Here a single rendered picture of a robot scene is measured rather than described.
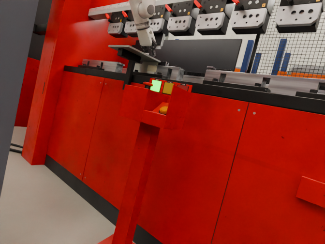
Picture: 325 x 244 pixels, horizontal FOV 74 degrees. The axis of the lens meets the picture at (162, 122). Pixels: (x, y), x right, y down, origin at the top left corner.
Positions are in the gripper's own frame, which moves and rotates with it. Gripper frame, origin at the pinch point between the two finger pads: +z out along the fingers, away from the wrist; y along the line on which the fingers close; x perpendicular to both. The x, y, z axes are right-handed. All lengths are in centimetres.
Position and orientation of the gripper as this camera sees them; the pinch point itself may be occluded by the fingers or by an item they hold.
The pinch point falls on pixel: (150, 53)
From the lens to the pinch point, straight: 142.0
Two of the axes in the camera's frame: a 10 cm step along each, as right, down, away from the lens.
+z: 2.2, 8.1, 5.5
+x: -6.3, 5.5, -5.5
